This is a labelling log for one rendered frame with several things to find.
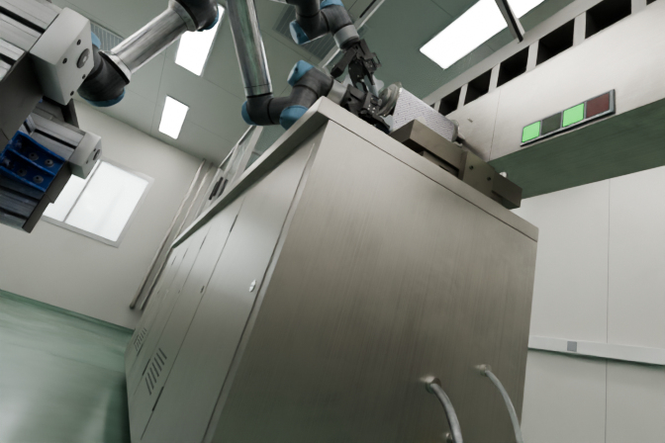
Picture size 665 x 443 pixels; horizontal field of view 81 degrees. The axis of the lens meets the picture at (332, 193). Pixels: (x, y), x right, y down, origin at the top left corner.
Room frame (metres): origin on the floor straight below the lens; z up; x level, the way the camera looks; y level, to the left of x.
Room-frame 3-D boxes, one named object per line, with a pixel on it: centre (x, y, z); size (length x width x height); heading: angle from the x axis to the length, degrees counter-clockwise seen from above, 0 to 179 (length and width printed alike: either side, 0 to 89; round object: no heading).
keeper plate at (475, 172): (0.86, -0.34, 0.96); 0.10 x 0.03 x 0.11; 112
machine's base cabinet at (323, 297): (1.93, 0.23, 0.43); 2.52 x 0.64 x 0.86; 22
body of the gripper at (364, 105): (0.94, 0.01, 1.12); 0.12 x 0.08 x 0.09; 112
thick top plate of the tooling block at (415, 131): (0.94, -0.29, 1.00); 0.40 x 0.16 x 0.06; 112
